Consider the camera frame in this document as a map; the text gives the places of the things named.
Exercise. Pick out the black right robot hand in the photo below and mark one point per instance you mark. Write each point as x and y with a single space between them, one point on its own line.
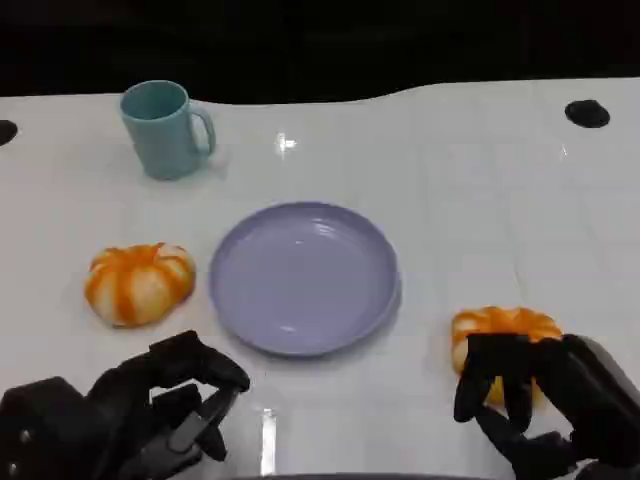
575 390

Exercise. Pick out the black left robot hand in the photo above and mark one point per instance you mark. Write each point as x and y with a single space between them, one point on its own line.
115 400

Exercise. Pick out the orange and white toy bread roll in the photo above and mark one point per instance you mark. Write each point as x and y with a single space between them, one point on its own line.
137 285
500 320

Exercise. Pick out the lilac plate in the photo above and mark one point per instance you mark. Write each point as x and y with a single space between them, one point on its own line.
302 280

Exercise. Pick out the pale green mug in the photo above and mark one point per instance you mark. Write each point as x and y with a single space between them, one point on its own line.
162 142

